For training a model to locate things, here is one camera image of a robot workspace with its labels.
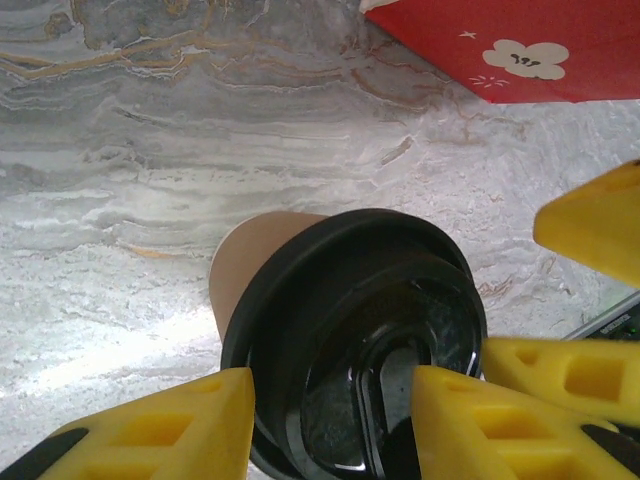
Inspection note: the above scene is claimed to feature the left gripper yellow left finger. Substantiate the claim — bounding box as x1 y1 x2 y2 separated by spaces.
0 367 256 480

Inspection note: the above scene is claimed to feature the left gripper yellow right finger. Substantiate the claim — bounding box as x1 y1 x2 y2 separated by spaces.
410 364 640 480

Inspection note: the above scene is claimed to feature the brown paper coffee cup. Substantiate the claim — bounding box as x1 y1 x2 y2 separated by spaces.
209 210 331 351

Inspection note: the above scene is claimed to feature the black plastic cup lid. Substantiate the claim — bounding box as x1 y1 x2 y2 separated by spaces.
221 208 487 476

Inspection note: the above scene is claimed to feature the red printed paper bag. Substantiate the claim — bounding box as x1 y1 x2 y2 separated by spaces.
359 0 640 105

